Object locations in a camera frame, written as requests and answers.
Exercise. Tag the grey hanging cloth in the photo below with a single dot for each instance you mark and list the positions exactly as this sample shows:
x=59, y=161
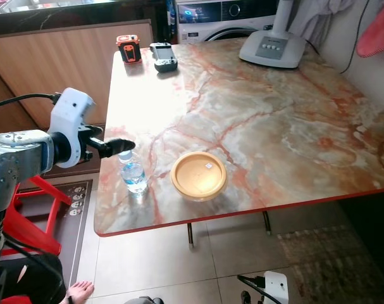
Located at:
x=321, y=16

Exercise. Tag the grey and black device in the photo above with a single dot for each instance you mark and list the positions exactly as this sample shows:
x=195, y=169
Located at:
x=163, y=57

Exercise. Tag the white washing machine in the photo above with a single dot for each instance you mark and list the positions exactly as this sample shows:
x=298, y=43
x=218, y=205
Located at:
x=223, y=18

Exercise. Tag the round yellow lidded container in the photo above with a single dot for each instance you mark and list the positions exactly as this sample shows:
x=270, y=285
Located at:
x=198, y=175

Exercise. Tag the white appliance base with buttons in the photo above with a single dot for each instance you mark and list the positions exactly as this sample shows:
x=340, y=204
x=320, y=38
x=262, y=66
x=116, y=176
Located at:
x=272, y=47

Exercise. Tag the black stone counter top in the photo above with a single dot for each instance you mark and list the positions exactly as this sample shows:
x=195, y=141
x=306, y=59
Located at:
x=65, y=16

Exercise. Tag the red and black device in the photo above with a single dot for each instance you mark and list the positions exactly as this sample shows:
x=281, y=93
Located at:
x=128, y=49

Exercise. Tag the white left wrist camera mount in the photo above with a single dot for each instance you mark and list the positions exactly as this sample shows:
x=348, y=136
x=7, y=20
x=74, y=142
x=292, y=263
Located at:
x=73, y=111

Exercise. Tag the red cloth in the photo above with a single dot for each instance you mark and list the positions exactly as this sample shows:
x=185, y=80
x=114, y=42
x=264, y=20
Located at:
x=378, y=31

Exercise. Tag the red plastic stool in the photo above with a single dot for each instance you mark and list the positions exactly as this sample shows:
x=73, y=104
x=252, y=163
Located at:
x=30, y=218

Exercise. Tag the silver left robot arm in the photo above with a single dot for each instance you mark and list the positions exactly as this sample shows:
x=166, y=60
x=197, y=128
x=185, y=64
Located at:
x=21, y=152

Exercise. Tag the brown floor rug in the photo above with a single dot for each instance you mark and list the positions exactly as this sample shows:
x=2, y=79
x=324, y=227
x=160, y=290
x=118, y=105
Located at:
x=337, y=266

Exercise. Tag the wooden cabinet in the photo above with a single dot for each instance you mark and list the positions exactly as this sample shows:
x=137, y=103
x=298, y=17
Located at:
x=52, y=60

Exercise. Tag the clear plastic water bottle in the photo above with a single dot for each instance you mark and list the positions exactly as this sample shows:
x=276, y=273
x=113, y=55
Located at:
x=134, y=176

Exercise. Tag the person's leg in black trousers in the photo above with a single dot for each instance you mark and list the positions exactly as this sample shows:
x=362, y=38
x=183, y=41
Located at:
x=33, y=278

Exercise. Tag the dark patterned floor mat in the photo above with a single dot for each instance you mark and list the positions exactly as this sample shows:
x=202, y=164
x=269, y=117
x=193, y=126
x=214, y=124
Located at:
x=78, y=209

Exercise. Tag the person's bare foot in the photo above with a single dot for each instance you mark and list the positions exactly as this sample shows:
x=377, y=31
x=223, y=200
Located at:
x=81, y=293

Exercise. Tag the marble table with red edge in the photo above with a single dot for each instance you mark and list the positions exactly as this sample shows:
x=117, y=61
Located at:
x=280, y=126

